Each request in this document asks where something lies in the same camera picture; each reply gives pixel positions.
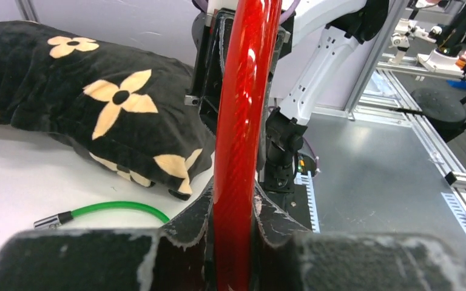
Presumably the black floral pillow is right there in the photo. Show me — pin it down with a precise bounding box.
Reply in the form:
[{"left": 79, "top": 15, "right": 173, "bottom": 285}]
[{"left": 0, "top": 21, "right": 215, "bottom": 201}]

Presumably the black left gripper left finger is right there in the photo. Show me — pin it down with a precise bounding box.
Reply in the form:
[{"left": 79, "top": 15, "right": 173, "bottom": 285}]
[{"left": 0, "top": 182, "right": 213, "bottom": 290}]

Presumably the red cable lock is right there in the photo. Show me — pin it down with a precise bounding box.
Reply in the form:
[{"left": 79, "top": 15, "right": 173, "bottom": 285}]
[{"left": 213, "top": 0, "right": 282, "bottom": 290}]

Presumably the green cable lock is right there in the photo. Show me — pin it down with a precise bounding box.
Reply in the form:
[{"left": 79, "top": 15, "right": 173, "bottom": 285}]
[{"left": 33, "top": 201, "right": 171, "bottom": 229}]

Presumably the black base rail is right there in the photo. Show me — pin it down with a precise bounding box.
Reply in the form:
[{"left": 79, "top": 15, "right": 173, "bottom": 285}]
[{"left": 257, "top": 169, "right": 322, "bottom": 234}]

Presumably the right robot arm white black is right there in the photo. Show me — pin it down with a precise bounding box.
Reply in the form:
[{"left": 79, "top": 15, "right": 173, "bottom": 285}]
[{"left": 185, "top": 1, "right": 389, "bottom": 193}]

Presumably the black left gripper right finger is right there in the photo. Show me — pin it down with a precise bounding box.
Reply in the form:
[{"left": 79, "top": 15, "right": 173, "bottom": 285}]
[{"left": 253, "top": 186, "right": 466, "bottom": 290}]

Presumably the black round stool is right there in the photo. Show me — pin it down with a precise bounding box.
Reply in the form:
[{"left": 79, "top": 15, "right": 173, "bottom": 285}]
[{"left": 411, "top": 88, "right": 466, "bottom": 142}]

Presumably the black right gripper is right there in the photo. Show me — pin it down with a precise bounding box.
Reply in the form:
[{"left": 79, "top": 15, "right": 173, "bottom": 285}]
[{"left": 184, "top": 8, "right": 294, "bottom": 133}]

